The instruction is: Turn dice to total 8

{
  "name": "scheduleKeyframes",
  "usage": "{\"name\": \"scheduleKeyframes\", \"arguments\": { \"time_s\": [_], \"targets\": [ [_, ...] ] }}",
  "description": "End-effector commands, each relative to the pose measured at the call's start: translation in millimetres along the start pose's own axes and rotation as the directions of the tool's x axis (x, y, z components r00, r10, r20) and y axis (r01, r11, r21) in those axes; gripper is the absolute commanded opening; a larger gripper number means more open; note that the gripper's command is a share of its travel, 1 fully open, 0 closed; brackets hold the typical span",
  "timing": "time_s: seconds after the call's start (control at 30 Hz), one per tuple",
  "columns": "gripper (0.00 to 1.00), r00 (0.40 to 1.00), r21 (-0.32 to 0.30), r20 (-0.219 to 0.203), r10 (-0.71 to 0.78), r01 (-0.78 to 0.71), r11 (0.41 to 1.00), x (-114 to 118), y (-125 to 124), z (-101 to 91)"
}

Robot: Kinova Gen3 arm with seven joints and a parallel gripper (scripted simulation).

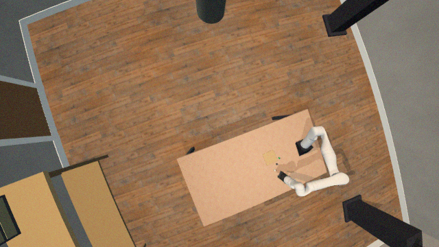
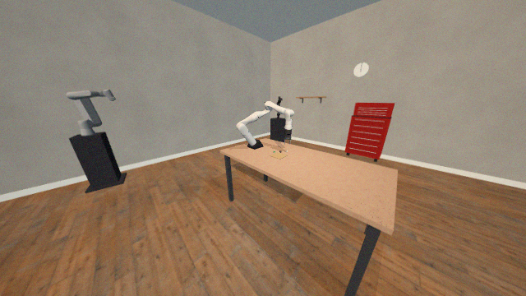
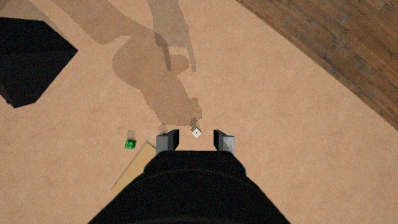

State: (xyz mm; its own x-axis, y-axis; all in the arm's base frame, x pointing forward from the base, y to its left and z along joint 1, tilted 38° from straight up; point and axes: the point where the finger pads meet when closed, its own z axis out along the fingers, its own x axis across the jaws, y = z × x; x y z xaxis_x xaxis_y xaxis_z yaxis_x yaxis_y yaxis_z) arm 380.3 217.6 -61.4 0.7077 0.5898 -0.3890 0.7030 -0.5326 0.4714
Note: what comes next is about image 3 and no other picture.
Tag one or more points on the tan square mat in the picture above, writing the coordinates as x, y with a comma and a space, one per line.
135, 169

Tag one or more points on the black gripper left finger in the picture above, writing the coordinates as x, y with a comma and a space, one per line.
168, 141

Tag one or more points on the white die with black pips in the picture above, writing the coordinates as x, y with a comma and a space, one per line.
196, 132

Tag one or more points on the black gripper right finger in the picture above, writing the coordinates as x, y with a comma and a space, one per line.
223, 142

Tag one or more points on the green die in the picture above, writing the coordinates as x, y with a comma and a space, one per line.
130, 144

